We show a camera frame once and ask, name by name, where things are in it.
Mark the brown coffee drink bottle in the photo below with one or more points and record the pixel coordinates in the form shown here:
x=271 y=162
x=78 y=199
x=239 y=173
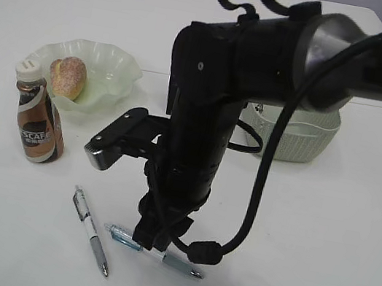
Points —
x=38 y=120

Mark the black perforated pen holder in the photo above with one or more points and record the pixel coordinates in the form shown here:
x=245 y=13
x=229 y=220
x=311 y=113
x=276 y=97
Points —
x=171 y=94

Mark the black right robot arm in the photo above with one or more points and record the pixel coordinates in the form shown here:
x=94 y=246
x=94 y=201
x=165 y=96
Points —
x=301 y=59

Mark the grey grip clear pen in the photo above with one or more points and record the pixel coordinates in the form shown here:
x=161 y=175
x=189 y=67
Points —
x=85 y=217

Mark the paper ball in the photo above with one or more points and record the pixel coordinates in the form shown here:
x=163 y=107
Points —
x=259 y=108

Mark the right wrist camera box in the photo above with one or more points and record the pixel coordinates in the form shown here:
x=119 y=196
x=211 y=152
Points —
x=131 y=134

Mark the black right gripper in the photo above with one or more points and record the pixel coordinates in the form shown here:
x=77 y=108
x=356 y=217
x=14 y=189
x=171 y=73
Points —
x=193 y=147

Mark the blue clip grey pen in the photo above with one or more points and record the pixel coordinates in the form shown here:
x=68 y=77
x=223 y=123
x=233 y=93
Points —
x=124 y=236

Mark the pale green wavy glass bowl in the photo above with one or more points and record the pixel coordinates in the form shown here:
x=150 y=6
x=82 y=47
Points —
x=111 y=73

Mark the pale green plastic basket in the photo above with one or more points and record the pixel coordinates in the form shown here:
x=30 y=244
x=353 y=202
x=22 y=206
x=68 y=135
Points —
x=307 y=134

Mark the sugared bread roll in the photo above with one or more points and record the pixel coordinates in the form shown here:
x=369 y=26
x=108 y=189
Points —
x=68 y=77

